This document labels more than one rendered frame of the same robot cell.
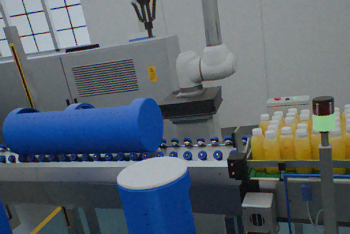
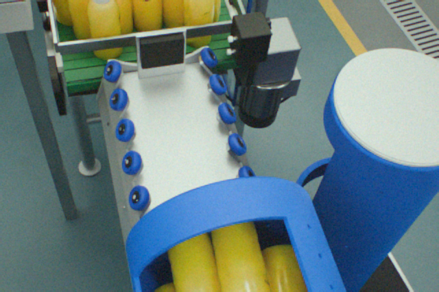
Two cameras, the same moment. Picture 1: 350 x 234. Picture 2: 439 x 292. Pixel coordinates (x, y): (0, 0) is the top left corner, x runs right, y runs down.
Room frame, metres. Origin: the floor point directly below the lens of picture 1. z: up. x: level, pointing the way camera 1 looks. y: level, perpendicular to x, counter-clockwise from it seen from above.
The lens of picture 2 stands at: (2.04, 0.39, 1.89)
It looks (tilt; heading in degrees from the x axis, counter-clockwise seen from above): 57 degrees down; 225
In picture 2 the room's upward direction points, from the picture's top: 7 degrees clockwise
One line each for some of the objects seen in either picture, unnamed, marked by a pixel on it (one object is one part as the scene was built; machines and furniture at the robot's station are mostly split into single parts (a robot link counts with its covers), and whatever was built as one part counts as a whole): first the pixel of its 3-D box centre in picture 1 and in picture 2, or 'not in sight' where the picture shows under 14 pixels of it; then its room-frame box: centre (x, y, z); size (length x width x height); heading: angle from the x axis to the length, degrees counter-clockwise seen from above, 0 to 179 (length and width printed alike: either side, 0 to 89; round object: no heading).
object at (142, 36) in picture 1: (141, 36); not in sight; (3.58, 0.19, 1.48); 0.24 x 0.12 x 0.08; 81
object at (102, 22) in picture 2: (266, 134); (105, 23); (1.60, -0.41, 0.98); 0.07 x 0.07 x 0.16
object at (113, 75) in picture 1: (90, 118); not in sight; (3.85, 0.94, 0.72); 2.15 x 0.54 x 1.45; 73
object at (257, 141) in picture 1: (259, 150); (198, 11); (1.42, -0.33, 0.98); 0.07 x 0.07 x 0.16
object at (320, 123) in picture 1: (323, 120); not in sight; (1.07, -0.46, 1.18); 0.06 x 0.06 x 0.05
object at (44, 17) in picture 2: not in sight; (44, 10); (1.67, -0.56, 0.94); 0.03 x 0.02 x 0.08; 65
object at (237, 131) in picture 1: (237, 141); (162, 56); (1.56, -0.26, 0.99); 0.10 x 0.02 x 0.12; 155
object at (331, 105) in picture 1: (322, 107); not in sight; (1.07, -0.46, 1.23); 0.06 x 0.06 x 0.04
